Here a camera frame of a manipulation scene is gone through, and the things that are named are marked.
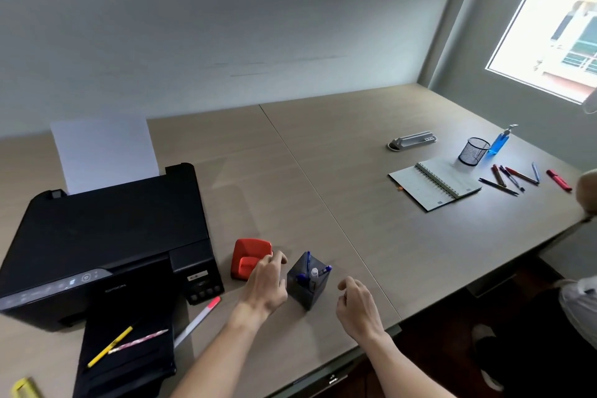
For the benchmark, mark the red highlighter marker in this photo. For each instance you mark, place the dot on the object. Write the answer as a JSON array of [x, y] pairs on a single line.
[[559, 180]]

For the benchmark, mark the yellow pencil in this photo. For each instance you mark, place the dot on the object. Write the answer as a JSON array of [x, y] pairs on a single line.
[[110, 347]]

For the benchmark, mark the person's right fingers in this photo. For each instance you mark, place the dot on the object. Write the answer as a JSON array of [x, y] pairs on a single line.
[[350, 285]]

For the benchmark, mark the blue sanitizer pump bottle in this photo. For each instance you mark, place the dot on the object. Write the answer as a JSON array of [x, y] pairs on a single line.
[[499, 143]]

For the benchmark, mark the white paper sheet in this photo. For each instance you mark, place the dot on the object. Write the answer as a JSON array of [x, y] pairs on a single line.
[[105, 153]]

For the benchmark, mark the black mesh pen cup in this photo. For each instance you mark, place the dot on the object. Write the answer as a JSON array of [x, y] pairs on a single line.
[[473, 153]]

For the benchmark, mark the black pen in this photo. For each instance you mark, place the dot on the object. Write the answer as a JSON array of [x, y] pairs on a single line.
[[498, 187]]

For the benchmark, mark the red hole punch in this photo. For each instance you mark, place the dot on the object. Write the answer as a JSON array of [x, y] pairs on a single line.
[[246, 254]]

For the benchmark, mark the person's right forearm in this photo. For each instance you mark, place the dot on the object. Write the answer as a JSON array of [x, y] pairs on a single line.
[[403, 372]]

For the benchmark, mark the yellow plastic object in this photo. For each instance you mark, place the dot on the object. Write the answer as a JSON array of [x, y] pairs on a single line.
[[24, 388]]

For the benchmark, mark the white correction pen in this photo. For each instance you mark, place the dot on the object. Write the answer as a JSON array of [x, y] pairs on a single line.
[[314, 273]]

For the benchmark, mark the black inkjet printer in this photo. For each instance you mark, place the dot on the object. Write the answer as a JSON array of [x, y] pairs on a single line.
[[107, 234]]

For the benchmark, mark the white spiral notebook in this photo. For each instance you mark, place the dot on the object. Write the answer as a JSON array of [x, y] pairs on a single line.
[[433, 183]]

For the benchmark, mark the person's right hand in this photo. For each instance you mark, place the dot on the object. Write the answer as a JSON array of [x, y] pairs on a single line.
[[359, 313]]

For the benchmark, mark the light blue pen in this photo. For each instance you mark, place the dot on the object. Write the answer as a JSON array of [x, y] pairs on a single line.
[[536, 172]]

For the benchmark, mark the black table frame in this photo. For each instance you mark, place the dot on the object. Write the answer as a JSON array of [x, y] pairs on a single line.
[[322, 376]]

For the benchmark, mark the white stapler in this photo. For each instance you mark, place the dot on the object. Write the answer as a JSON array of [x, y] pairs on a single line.
[[413, 140]]

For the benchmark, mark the brown pen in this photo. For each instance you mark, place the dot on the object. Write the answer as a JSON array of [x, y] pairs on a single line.
[[498, 175]]

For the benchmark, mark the person's left hand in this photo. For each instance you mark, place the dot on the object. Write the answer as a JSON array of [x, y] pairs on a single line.
[[266, 288]]

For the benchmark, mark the white pen with pink cap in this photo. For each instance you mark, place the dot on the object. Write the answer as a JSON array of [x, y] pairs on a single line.
[[196, 322]]

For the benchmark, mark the dark blue pen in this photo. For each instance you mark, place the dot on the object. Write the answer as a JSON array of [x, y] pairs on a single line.
[[511, 178]]

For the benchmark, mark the dark translucent square pen holder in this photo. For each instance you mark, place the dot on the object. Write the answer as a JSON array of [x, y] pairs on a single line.
[[305, 292]]

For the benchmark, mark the red pen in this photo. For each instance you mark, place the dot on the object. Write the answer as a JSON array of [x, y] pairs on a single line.
[[522, 176]]

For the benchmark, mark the window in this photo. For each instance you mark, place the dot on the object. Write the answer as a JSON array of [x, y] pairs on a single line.
[[545, 43]]

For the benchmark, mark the pink striped pencil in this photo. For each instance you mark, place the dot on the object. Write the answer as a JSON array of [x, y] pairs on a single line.
[[138, 341]]

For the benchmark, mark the person's left forearm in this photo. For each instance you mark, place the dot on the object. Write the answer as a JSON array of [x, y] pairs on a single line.
[[219, 355]]

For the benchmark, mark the person's left thumb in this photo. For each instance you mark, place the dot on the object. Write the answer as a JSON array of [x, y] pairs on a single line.
[[281, 257]]

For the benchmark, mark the blue pen with clear barrel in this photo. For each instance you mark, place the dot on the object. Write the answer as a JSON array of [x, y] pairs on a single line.
[[308, 261], [325, 269]]

